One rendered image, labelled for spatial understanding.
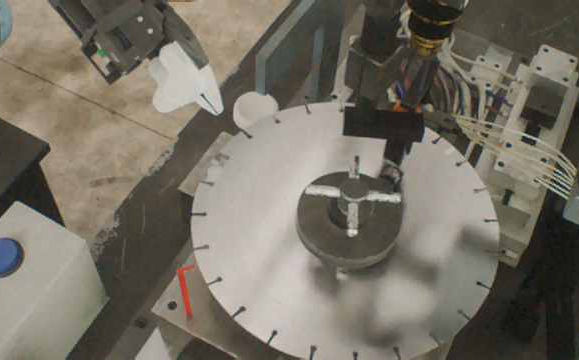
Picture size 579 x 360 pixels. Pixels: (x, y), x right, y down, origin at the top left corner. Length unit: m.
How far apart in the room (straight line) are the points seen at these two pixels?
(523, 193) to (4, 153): 0.76
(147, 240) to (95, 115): 1.21
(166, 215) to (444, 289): 0.43
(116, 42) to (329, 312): 0.34
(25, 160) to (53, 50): 1.33
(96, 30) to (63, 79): 1.57
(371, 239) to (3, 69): 1.83
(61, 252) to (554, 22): 1.00
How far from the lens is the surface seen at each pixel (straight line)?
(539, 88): 1.01
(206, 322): 0.76
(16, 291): 0.76
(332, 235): 0.69
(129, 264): 0.92
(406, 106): 0.79
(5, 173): 1.06
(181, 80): 0.70
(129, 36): 0.69
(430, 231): 0.72
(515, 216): 0.90
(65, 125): 2.11
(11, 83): 2.30
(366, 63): 0.62
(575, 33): 1.36
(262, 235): 0.69
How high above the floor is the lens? 1.54
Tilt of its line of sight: 54 degrees down
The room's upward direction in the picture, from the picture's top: 4 degrees clockwise
